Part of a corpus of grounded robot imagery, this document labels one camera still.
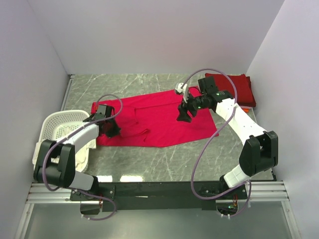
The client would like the hot pink t-shirt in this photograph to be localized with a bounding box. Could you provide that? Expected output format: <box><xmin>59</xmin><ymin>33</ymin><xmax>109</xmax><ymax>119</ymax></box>
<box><xmin>96</xmin><ymin>90</ymin><xmax>217</xmax><ymax>147</ymax></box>

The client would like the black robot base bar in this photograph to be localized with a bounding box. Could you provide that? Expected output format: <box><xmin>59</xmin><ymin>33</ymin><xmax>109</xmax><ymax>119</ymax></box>
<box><xmin>70</xmin><ymin>181</ymin><xmax>248</xmax><ymax>210</ymax></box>

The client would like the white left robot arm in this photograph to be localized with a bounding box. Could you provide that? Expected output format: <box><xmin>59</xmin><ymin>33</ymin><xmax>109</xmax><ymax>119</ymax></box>
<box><xmin>33</xmin><ymin>105</ymin><xmax>121</xmax><ymax>194</ymax></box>

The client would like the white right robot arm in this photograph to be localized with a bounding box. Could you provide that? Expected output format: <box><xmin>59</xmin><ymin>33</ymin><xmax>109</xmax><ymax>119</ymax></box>
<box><xmin>175</xmin><ymin>77</ymin><xmax>278</xmax><ymax>200</ymax></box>

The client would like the dark red folded t-shirt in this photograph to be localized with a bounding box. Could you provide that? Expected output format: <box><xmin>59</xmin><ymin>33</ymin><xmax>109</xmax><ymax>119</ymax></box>
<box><xmin>205</xmin><ymin>73</ymin><xmax>252</xmax><ymax>106</ymax></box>

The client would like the maroon folded t-shirt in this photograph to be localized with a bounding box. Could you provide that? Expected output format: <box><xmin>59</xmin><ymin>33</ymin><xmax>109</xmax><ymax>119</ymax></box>
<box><xmin>245</xmin><ymin>76</ymin><xmax>256</xmax><ymax>108</ymax></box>

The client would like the cream cloth in basket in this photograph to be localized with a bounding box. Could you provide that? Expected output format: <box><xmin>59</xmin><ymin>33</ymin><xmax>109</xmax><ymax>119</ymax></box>
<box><xmin>32</xmin><ymin>121</ymin><xmax>96</xmax><ymax>173</ymax></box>

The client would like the white plastic laundry basket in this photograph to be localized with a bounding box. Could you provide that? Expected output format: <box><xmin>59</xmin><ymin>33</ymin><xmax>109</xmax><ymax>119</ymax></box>
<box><xmin>32</xmin><ymin>110</ymin><xmax>96</xmax><ymax>172</ymax></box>

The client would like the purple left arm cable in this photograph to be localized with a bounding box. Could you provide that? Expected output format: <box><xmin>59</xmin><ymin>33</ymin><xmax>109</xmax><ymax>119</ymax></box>
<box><xmin>42</xmin><ymin>94</ymin><xmax>124</xmax><ymax>222</ymax></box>

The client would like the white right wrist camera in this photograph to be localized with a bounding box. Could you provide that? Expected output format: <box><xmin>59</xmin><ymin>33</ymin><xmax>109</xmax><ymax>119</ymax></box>
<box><xmin>174</xmin><ymin>83</ymin><xmax>189</xmax><ymax>107</ymax></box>

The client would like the aluminium frame rail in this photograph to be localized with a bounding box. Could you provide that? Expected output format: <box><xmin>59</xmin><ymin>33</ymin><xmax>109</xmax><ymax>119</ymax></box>
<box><xmin>15</xmin><ymin>181</ymin><xmax>301</xmax><ymax>239</ymax></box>

